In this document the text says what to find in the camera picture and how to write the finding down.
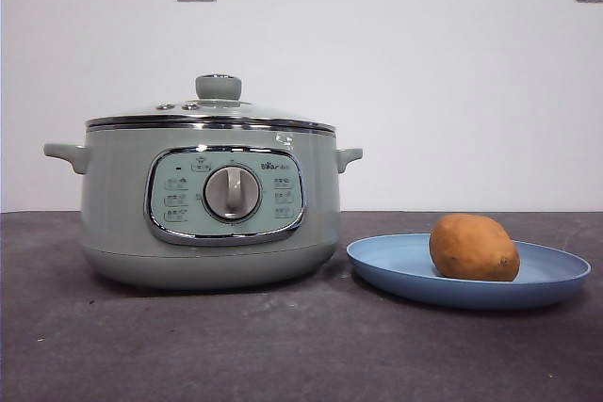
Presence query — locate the glass lid with green knob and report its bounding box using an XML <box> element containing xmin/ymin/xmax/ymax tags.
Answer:
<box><xmin>85</xmin><ymin>72</ymin><xmax>337</xmax><ymax>134</ymax></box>

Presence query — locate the brown potato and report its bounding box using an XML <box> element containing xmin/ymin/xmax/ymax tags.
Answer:
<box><xmin>428</xmin><ymin>213</ymin><xmax>522</xmax><ymax>282</ymax></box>

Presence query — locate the blue round plate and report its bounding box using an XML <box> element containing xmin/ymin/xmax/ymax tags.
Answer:
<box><xmin>346</xmin><ymin>232</ymin><xmax>593</xmax><ymax>312</ymax></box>

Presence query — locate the pale green electric steamer pot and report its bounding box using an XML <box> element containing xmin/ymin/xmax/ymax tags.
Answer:
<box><xmin>42</xmin><ymin>125</ymin><xmax>365</xmax><ymax>291</ymax></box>

